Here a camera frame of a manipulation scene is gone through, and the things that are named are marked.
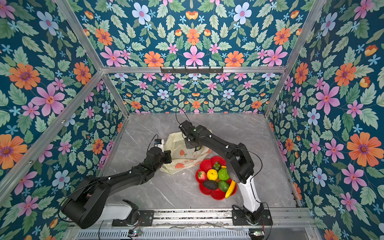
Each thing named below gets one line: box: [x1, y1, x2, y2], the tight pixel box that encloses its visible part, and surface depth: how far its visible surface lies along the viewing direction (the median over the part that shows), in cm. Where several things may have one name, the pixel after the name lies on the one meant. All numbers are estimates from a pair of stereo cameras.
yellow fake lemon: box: [206, 169, 218, 181], surface depth 85 cm
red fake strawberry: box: [197, 171, 207, 180], surface depth 84 cm
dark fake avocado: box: [203, 180, 219, 190], surface depth 82 cm
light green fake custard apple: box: [218, 168, 230, 181], surface depth 84 cm
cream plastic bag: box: [159, 131, 212, 175], surface depth 92 cm
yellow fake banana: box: [225, 180, 236, 199], surface depth 78 cm
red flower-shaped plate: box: [195, 156, 237, 200], surface depth 84 cm
